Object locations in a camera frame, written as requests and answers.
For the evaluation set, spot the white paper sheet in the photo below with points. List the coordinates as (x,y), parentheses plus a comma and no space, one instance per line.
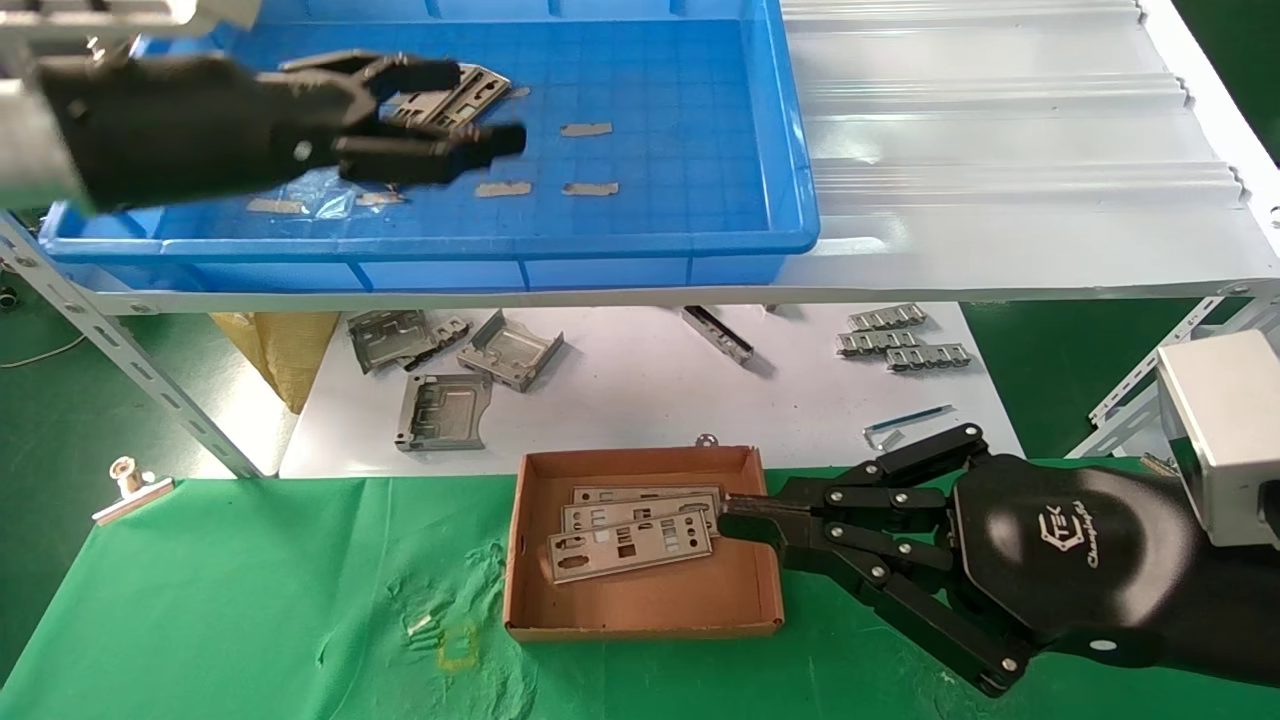
(620,400)

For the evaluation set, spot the grey open metal box bracket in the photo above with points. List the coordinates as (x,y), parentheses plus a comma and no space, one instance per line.
(510,350)

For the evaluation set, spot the grey bent metal bracket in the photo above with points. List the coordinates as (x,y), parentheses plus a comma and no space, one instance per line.
(385,340)

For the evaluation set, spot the small toothed metal piece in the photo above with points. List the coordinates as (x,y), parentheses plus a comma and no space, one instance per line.
(450,332)

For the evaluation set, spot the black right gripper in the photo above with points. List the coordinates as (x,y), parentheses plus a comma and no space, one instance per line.
(1070,560)

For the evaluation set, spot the long narrow metal strip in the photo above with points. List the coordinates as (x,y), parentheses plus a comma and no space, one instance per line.
(720,335)

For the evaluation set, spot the green table cloth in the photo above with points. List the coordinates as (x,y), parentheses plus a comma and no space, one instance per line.
(300,560)

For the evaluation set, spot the perforated metal shelf strut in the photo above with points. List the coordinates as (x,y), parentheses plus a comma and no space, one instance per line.
(100,330)
(1150,375)

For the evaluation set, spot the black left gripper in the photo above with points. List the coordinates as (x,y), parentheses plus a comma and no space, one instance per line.
(190,125)

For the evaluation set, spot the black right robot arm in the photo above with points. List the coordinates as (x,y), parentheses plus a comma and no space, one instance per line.
(1240,610)

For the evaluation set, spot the brown cardboard box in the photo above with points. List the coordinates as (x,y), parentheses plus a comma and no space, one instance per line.
(650,605)

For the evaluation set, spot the small white tape scrap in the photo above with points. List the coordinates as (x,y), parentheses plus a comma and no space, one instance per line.
(422,623)

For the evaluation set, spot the blue plastic tray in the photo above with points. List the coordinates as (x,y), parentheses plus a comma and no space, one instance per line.
(650,100)

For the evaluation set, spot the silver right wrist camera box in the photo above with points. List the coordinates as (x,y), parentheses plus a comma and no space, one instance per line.
(1220,440)

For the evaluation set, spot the grey metal box part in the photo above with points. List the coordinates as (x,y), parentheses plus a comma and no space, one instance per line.
(445,410)

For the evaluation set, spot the silver metal clip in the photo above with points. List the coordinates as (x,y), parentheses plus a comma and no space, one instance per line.
(130,495)

